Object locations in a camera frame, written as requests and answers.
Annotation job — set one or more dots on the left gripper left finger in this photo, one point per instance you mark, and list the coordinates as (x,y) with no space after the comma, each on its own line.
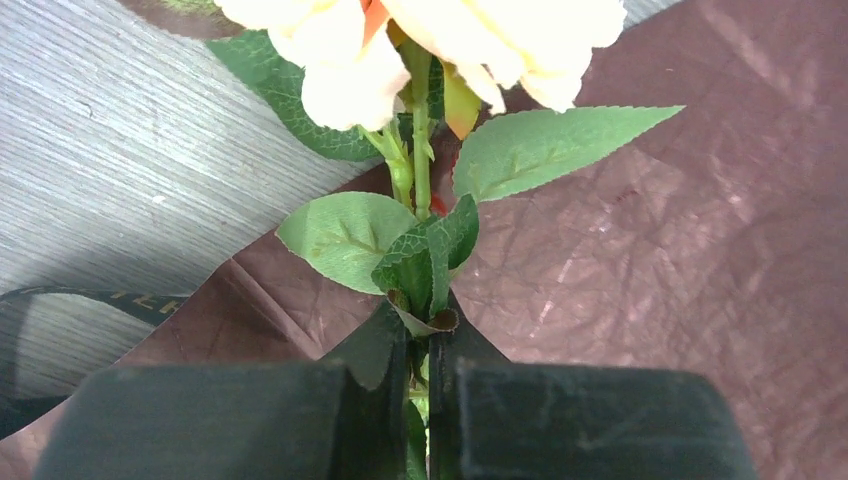
(339,417)

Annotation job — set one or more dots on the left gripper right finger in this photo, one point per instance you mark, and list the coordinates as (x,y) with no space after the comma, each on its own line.
(492,418)

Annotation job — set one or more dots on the black printed ribbon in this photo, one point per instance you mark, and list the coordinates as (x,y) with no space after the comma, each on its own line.
(53,337)

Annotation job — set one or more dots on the cream peach roses stem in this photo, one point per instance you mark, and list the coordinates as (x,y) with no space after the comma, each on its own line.
(467,102)

